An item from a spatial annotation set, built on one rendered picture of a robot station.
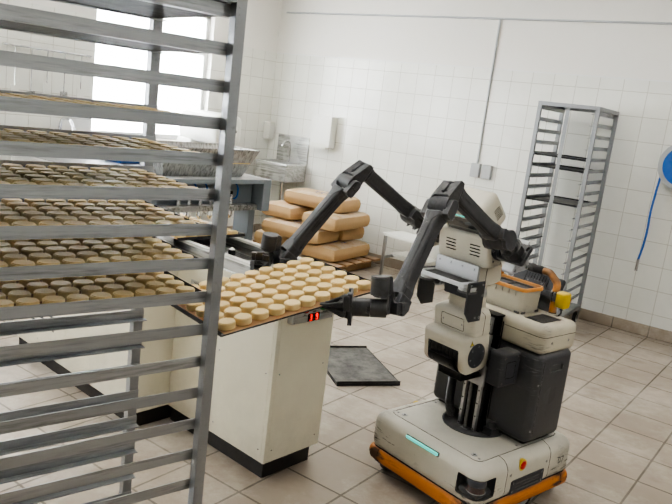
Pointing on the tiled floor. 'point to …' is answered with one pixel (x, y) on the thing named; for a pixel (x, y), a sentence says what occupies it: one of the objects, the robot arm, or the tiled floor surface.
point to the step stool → (399, 252)
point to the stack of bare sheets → (357, 368)
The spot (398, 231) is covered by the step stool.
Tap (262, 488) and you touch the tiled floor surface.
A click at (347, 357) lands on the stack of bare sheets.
